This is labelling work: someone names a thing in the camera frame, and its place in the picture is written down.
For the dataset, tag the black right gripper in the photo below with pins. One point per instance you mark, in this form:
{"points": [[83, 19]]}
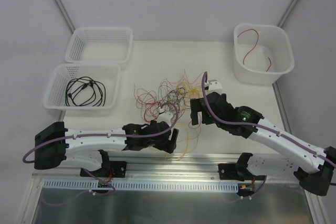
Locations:
{"points": [[200, 109]]}

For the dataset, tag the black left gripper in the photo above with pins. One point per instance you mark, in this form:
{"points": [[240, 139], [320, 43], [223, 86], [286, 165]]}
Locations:
{"points": [[168, 138]]}

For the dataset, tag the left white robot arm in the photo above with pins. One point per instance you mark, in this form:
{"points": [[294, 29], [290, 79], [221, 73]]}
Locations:
{"points": [[59, 146]]}

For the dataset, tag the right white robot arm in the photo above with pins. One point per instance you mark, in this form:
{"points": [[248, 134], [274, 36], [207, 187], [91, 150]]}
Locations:
{"points": [[313, 167]]}

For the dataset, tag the white solid tub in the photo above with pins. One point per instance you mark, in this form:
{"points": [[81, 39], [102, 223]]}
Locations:
{"points": [[262, 53]]}

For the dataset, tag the white perforated basket near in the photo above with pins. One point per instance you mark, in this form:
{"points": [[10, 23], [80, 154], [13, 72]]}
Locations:
{"points": [[83, 86]]}

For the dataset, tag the white perforated basket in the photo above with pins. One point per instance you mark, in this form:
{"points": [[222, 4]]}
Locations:
{"points": [[106, 44], [83, 86]]}

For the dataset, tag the white perforated basket far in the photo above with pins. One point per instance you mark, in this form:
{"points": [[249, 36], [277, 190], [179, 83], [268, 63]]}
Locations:
{"points": [[106, 44]]}

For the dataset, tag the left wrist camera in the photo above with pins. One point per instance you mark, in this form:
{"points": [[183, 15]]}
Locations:
{"points": [[165, 116]]}

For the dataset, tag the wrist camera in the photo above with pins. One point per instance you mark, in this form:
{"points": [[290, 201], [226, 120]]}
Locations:
{"points": [[213, 86], [165, 116]]}

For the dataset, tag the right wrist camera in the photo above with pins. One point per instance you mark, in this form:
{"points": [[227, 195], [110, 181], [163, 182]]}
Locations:
{"points": [[213, 86]]}

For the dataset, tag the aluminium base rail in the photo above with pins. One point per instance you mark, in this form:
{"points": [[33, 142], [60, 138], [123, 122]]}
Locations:
{"points": [[151, 166]]}

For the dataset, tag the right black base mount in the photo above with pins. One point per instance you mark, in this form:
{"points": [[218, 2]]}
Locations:
{"points": [[232, 171]]}

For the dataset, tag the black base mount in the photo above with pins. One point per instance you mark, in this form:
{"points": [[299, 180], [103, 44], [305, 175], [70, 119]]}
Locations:
{"points": [[232, 171], [114, 169]]}

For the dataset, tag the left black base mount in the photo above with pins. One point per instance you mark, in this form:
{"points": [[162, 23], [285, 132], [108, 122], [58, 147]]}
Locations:
{"points": [[114, 169]]}

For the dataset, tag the white slotted cable duct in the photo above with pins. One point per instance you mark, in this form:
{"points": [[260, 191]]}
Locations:
{"points": [[141, 185]]}

